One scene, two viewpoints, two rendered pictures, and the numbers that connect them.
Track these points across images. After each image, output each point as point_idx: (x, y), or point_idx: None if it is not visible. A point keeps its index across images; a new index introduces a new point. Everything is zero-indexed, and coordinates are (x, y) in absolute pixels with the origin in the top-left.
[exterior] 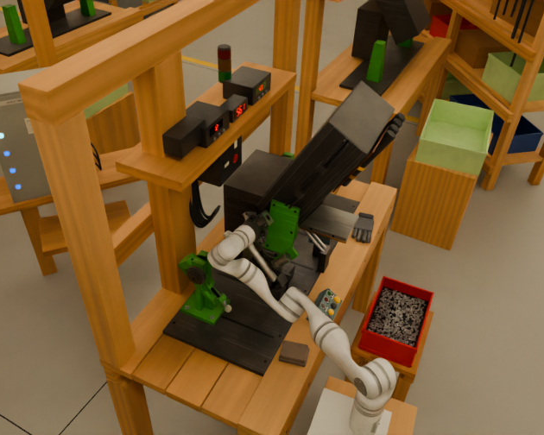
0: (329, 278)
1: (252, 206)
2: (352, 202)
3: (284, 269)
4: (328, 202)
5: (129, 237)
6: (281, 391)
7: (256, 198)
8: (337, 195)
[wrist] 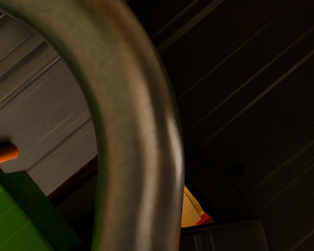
0: None
1: (263, 147)
2: (48, 190)
3: None
4: (79, 150)
5: None
6: None
7: (300, 226)
8: (85, 163)
